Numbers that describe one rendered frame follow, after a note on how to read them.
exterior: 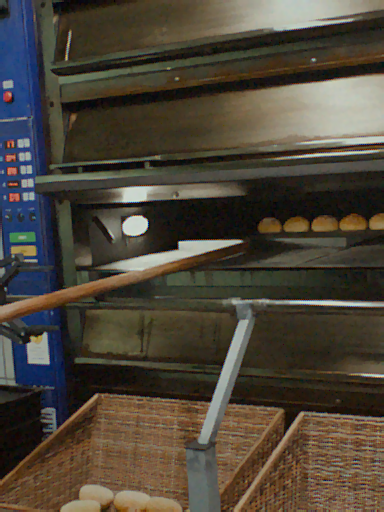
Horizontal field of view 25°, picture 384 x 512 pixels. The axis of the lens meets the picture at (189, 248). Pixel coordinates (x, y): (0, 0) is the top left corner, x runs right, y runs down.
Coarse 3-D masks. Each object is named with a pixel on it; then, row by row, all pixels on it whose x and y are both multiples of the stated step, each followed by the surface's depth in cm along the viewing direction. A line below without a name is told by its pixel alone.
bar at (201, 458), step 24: (240, 312) 168; (264, 312) 167; (288, 312) 164; (312, 312) 162; (336, 312) 159; (360, 312) 157; (240, 336) 166; (240, 360) 164; (216, 408) 157; (216, 432) 156; (192, 456) 152; (216, 456) 154; (192, 480) 152; (216, 480) 153; (192, 504) 153; (216, 504) 153
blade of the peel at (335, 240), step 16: (192, 240) 281; (208, 240) 268; (224, 240) 265; (240, 240) 263; (272, 240) 258; (288, 240) 255; (304, 240) 253; (320, 240) 250; (336, 240) 248; (352, 240) 251
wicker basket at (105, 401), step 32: (96, 416) 232; (128, 416) 227; (160, 416) 222; (224, 416) 213; (256, 416) 209; (64, 448) 221; (96, 448) 231; (128, 448) 226; (160, 448) 221; (224, 448) 212; (256, 448) 193; (0, 480) 201; (32, 480) 210; (96, 480) 229; (160, 480) 220
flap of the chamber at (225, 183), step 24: (264, 168) 188; (288, 168) 185; (312, 168) 183; (336, 168) 180; (360, 168) 177; (48, 192) 219; (72, 192) 217; (96, 192) 216; (120, 192) 214; (144, 192) 213; (168, 192) 212; (192, 192) 210; (216, 192) 209; (240, 192) 208; (264, 192) 207; (288, 192) 205
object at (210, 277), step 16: (80, 272) 235; (96, 272) 233; (112, 272) 230; (176, 272) 220; (192, 272) 217; (208, 272) 215; (224, 272) 213; (240, 272) 211; (256, 272) 208; (272, 272) 206; (288, 272) 204; (304, 272) 202; (320, 272) 200; (336, 272) 198; (352, 272) 196; (368, 272) 194
